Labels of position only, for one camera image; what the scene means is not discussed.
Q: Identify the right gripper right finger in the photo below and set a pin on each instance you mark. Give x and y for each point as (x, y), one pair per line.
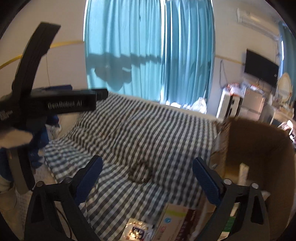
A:
(251, 222)

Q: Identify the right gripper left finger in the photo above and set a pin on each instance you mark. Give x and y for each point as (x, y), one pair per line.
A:
(43, 222)

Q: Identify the snack sachet packet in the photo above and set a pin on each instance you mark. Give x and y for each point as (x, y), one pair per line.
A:
(136, 230)

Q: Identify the brown cardboard box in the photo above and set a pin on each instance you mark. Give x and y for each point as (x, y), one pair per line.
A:
(269, 154)

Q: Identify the white medicine box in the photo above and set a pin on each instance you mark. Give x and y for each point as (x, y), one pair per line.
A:
(176, 223)

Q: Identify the checkered bed blanket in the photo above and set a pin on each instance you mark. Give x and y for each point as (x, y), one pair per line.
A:
(147, 151)

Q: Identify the silver mini fridge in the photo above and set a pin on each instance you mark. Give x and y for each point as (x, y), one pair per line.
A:
(252, 105)

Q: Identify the white plastic bag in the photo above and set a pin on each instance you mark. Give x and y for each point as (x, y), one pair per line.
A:
(199, 106)

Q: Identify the white suitcase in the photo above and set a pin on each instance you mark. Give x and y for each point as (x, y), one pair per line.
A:
(229, 105)

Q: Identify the oval vanity mirror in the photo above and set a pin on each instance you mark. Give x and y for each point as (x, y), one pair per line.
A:
(284, 87)

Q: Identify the teal window curtain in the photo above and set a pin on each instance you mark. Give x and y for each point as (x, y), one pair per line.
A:
(161, 51)

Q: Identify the teal side curtain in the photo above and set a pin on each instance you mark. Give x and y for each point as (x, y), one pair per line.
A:
(289, 47)

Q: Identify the white air conditioner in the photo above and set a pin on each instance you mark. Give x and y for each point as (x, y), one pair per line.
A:
(268, 28)

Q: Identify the black wall television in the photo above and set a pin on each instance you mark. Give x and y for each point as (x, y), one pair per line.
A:
(261, 68)

